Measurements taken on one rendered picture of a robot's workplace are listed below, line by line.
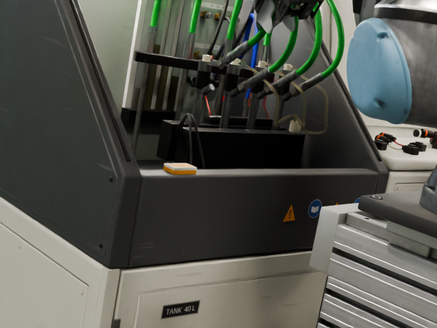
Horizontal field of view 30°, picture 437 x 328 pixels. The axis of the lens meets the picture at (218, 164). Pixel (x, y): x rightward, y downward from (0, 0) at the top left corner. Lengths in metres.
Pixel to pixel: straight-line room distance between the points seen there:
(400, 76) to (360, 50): 0.07
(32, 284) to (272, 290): 0.46
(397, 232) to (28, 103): 0.78
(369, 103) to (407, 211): 0.15
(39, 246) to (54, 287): 0.09
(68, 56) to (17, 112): 0.21
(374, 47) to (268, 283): 0.76
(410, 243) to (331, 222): 0.12
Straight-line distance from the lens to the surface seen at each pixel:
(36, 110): 1.55
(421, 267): 1.08
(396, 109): 0.97
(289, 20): 1.54
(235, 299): 1.57
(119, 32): 1.90
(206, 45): 2.05
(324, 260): 1.16
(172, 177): 1.37
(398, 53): 0.95
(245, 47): 1.59
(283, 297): 1.66
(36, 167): 1.54
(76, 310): 1.45
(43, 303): 1.54
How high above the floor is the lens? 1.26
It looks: 12 degrees down
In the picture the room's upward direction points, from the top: 10 degrees clockwise
